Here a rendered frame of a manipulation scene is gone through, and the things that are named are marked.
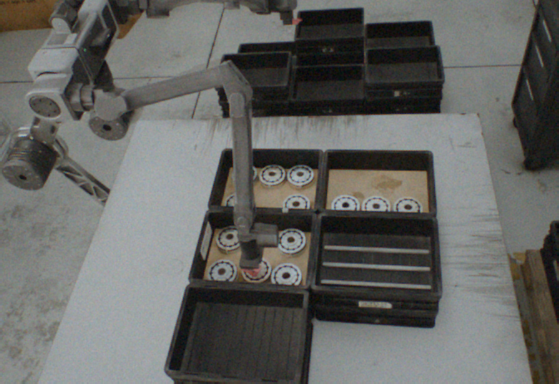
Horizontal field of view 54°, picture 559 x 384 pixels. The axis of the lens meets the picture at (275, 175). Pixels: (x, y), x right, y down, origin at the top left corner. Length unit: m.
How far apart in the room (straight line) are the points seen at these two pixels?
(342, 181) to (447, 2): 2.73
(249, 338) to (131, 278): 0.60
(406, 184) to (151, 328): 1.06
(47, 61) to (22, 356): 1.72
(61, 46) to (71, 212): 1.80
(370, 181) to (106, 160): 2.05
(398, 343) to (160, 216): 1.07
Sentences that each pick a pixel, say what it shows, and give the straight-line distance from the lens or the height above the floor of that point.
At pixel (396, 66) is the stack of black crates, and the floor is 0.49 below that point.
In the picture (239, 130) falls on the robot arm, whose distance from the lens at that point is 1.57.
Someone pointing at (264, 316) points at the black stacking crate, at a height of 0.83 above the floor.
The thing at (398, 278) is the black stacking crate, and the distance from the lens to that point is 1.87.
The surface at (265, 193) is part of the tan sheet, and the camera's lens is 2.10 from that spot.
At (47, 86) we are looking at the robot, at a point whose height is 1.50.
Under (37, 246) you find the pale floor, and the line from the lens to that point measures 3.44.
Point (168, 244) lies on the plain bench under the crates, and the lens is 2.22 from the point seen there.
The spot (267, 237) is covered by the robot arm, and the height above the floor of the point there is 1.07.
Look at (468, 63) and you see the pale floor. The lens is 4.00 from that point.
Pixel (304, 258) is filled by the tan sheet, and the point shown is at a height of 0.83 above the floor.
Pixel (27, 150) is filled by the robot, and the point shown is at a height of 0.97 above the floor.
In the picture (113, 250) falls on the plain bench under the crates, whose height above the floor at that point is 0.70.
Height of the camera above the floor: 2.44
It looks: 48 degrees down
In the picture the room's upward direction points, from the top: 11 degrees counter-clockwise
